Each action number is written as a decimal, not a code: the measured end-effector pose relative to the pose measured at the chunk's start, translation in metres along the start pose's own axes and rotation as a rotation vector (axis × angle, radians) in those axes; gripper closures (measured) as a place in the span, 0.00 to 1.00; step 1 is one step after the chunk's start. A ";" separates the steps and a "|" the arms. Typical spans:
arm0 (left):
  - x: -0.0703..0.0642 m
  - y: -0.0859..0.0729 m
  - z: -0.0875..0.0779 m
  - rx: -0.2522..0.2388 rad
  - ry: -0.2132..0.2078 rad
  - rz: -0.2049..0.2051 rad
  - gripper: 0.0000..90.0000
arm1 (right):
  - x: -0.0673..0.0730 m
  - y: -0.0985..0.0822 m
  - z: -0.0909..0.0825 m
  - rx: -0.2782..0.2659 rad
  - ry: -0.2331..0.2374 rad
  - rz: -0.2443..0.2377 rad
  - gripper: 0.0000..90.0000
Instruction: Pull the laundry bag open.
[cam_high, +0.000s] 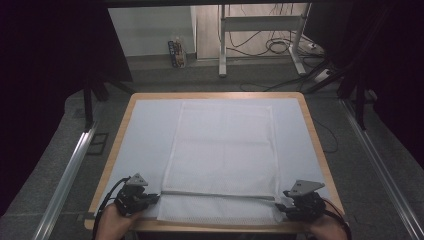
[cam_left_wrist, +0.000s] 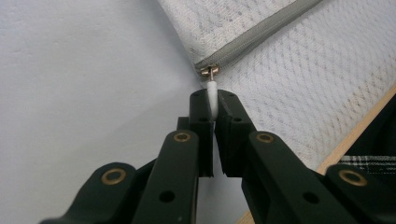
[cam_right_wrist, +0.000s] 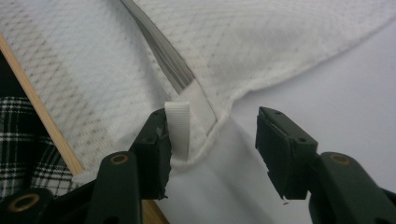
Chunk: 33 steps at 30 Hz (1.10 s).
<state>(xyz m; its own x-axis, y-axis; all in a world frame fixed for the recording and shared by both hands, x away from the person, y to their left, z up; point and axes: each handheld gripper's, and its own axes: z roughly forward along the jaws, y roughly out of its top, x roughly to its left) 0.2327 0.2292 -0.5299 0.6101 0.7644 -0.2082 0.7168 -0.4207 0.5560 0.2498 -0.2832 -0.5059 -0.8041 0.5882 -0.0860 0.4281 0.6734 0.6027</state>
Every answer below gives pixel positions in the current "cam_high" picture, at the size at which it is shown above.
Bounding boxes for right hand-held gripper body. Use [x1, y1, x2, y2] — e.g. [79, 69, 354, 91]
[283, 179, 328, 222]

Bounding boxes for pale blue table mat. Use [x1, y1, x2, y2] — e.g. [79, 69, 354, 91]
[95, 98, 332, 218]

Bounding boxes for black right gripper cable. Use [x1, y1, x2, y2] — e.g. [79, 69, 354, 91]
[320, 197, 353, 240]

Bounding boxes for black floor socket frame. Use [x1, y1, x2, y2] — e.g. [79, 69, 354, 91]
[86, 132, 110, 156]

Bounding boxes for wooden table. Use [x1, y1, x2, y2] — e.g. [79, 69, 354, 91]
[83, 91, 346, 234]

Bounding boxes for white metal desk frame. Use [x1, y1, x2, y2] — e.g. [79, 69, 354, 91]
[217, 3, 313, 79]

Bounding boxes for white mesh laundry bag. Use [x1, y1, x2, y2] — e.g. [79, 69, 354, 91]
[156, 100, 285, 226]

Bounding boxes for person's right hand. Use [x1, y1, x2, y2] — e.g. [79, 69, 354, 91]
[302, 202, 350, 240]

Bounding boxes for white power strip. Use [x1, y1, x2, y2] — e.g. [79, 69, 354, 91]
[312, 67, 334, 84]

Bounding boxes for pack of bottles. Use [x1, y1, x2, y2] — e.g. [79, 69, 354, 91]
[167, 35, 188, 70]

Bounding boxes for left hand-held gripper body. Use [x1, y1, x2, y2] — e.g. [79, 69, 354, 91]
[114, 172, 155, 217]

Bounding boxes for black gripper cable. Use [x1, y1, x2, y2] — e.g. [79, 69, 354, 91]
[91, 176, 132, 240]
[320, 197, 353, 240]

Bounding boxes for tangled black floor cables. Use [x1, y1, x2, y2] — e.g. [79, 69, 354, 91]
[225, 3, 325, 58]

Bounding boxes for thin black floor cable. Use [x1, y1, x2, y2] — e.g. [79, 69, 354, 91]
[312, 117, 340, 155]

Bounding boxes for black metal stand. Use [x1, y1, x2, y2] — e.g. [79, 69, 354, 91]
[303, 58, 368, 132]
[82, 74, 135, 132]

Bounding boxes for aluminium floor rail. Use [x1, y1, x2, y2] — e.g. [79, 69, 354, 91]
[32, 120, 100, 240]
[339, 98, 424, 240]

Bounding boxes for dark curtain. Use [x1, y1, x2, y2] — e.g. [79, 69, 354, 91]
[0, 0, 134, 217]
[304, 0, 424, 169]

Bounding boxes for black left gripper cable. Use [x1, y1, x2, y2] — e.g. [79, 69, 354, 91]
[91, 176, 132, 240]

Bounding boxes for person's left hand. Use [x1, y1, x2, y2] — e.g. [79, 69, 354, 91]
[95, 202, 145, 240]

